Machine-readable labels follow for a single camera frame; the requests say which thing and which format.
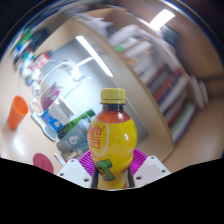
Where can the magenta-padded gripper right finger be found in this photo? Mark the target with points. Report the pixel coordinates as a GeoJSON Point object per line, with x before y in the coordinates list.
{"type": "Point", "coordinates": [151, 170]}

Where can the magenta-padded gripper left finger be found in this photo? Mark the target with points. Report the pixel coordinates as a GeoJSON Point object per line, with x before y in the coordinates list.
{"type": "Point", "coordinates": [75, 171]}

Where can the yellow drink bottle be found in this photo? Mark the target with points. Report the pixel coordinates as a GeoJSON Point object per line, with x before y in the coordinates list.
{"type": "Point", "coordinates": [113, 140]}

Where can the flat round red coaster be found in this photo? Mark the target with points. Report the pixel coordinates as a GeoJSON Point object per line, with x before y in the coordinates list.
{"type": "Point", "coordinates": [42, 162]}

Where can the green plastic bottle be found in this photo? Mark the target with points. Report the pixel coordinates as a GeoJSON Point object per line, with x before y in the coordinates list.
{"type": "Point", "coordinates": [75, 123]}

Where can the light blue hairbrush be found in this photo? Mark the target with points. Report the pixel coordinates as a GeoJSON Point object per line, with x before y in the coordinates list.
{"type": "Point", "coordinates": [45, 128]}

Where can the blue and white box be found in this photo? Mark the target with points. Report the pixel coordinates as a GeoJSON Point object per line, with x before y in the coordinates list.
{"type": "Point", "coordinates": [55, 118]}

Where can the pink bag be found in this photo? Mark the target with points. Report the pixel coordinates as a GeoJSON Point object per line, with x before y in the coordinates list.
{"type": "Point", "coordinates": [50, 96]}

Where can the orange plastic cup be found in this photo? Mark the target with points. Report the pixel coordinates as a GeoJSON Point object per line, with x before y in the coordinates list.
{"type": "Point", "coordinates": [17, 111]}

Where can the wooden shelf unit with books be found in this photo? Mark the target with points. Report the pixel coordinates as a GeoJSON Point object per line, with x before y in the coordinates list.
{"type": "Point", "coordinates": [166, 83]}

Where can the red and white container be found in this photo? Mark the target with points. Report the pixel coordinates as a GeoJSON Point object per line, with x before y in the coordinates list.
{"type": "Point", "coordinates": [40, 61]}

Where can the under-shelf strip light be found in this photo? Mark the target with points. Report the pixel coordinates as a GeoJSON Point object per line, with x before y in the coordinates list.
{"type": "Point", "coordinates": [95, 56]}

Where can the ceiling strip light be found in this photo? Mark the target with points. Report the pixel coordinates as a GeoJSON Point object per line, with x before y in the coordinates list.
{"type": "Point", "coordinates": [161, 19]}

